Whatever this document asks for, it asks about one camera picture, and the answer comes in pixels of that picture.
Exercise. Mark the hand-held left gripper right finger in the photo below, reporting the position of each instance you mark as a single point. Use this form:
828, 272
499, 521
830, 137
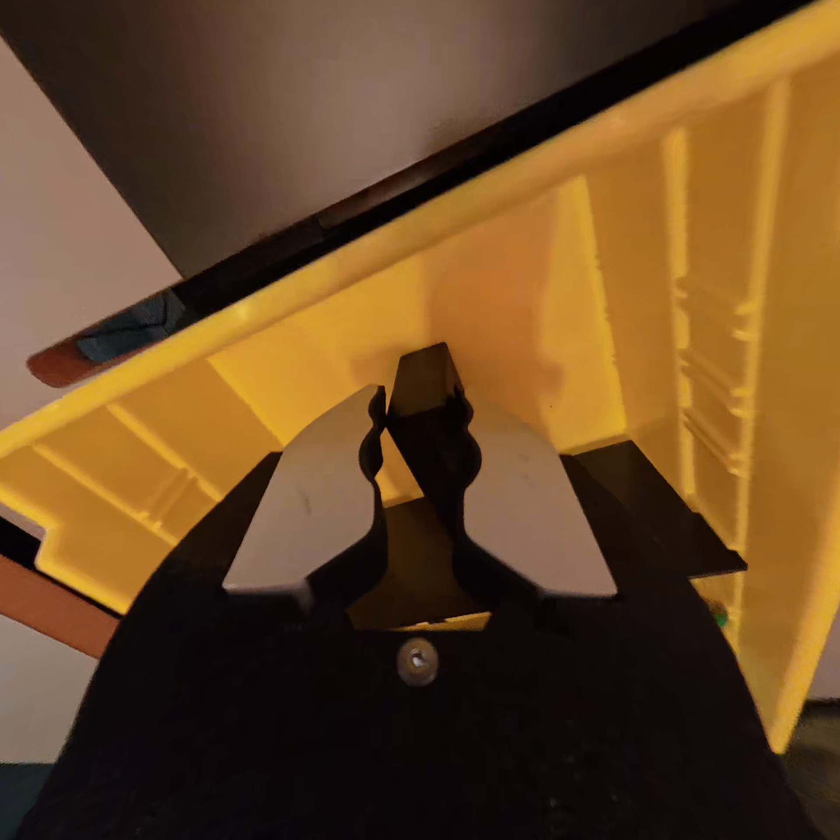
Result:
531, 512

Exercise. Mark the black ethernet port block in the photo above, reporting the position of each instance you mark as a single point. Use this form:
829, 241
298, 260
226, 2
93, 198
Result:
426, 387

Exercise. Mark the yellow plastic bin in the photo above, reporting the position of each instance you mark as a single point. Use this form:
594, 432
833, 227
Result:
525, 295

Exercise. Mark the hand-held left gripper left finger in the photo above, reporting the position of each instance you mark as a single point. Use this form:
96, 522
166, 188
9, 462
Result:
308, 512

